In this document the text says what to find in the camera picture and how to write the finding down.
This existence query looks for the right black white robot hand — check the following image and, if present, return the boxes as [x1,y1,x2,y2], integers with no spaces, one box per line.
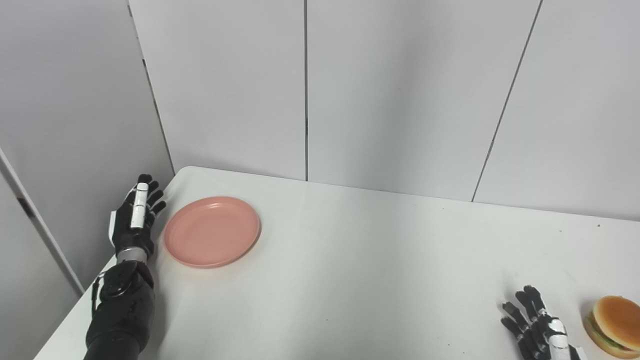
[500,285,589,360]

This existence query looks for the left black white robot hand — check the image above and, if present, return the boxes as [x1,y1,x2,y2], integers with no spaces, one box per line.
[108,174,168,262]

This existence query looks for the toy hamburger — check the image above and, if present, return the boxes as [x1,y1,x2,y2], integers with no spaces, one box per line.
[582,295,640,360]

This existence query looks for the pink round plate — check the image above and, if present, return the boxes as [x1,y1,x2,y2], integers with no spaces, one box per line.
[163,196,262,269]

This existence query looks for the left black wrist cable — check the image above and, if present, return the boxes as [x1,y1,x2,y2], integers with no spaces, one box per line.
[90,272,105,317]

